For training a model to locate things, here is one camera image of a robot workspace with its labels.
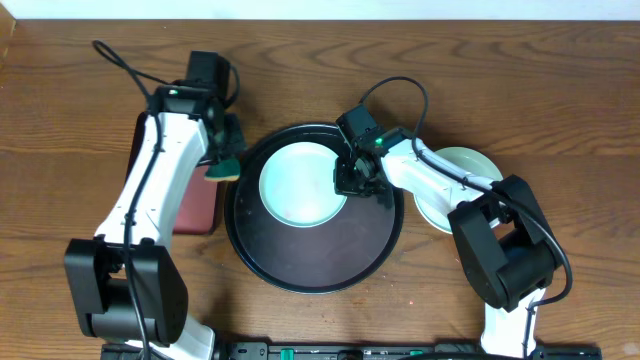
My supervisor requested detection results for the light blue plate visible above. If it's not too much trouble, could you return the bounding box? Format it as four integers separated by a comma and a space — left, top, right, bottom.
258, 142, 347, 228
414, 147, 504, 234

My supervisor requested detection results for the round black tray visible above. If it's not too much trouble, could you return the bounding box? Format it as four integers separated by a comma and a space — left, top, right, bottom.
224, 123, 404, 294

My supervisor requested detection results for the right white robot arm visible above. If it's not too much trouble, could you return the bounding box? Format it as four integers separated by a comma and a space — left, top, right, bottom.
334, 125, 567, 359

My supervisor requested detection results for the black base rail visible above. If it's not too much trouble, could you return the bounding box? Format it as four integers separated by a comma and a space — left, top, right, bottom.
99, 340, 604, 360

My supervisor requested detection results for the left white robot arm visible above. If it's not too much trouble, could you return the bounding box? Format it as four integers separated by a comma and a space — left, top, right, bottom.
64, 80, 246, 359

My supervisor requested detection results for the rectangular black tray red liner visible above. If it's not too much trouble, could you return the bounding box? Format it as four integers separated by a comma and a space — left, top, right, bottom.
125, 112, 218, 235

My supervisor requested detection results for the green and yellow sponge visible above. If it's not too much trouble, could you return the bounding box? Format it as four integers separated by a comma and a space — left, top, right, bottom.
204, 157, 241, 182

